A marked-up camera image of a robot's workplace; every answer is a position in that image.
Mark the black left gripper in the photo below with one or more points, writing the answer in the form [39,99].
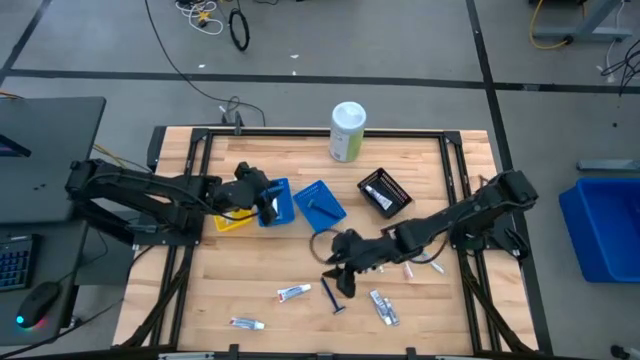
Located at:
[242,190]

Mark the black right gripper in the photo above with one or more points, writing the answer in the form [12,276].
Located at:
[365,250]

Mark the small white packet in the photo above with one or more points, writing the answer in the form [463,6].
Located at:
[274,205]

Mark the blue disposable razor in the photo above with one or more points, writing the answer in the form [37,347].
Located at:
[331,296]

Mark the white red toothpaste tube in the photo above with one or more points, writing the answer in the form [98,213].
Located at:
[294,293]

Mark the small white red tube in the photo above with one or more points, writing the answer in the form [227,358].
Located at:
[408,270]

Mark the toothbrush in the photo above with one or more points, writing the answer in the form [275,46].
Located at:
[436,267]

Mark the silver red toothpaste tube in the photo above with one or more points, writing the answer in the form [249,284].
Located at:
[246,323]

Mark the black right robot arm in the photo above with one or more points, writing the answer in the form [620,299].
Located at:
[470,207]

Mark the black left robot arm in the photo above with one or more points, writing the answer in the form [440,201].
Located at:
[130,187]

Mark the blue plastic basket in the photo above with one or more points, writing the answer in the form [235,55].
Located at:
[320,225]
[286,210]

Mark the yellow plastic basket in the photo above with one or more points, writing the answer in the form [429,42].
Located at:
[235,224]

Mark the white green wipes canister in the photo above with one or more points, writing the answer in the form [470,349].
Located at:
[347,135]

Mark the black plastic basket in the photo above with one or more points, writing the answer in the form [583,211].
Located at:
[395,192]

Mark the black desk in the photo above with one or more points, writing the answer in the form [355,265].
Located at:
[55,150]

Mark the black computer mouse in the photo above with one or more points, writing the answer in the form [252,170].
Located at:
[37,302]

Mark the large blue bin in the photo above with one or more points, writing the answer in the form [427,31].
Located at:
[600,235]

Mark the desk monitor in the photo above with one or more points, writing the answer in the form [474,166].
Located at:
[10,146]

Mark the black backlit keyboard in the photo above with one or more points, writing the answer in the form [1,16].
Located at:
[15,262]

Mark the grey metal bar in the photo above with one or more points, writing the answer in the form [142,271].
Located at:
[610,166]

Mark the small black object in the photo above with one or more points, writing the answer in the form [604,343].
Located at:
[620,351]

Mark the grey metal stand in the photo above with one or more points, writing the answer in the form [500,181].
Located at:
[585,34]

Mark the black aluminium table frame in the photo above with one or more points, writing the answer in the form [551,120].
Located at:
[325,133]

